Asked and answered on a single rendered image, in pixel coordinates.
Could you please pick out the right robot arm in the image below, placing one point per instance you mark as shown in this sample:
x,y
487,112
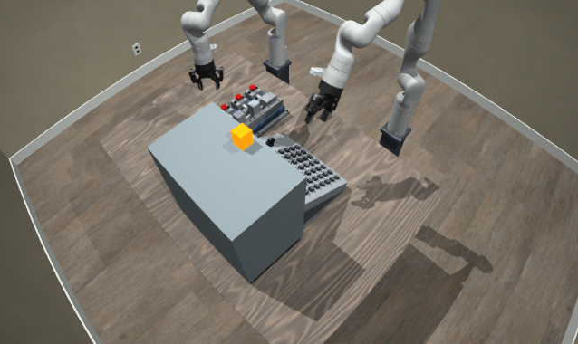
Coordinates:
x,y
195,23

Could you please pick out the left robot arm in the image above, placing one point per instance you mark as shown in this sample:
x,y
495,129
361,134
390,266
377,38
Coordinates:
x,y
419,35

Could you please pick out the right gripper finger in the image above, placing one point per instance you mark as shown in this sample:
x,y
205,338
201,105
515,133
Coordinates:
x,y
195,80
218,80

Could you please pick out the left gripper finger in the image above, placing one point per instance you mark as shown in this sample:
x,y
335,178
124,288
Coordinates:
x,y
313,101
327,111

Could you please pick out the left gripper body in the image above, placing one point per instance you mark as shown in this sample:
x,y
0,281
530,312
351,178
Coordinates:
x,y
326,89

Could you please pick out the grey metal cabinet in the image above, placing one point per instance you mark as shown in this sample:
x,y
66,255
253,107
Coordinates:
x,y
251,196

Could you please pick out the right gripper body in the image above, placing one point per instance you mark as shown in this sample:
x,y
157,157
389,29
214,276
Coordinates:
x,y
203,68

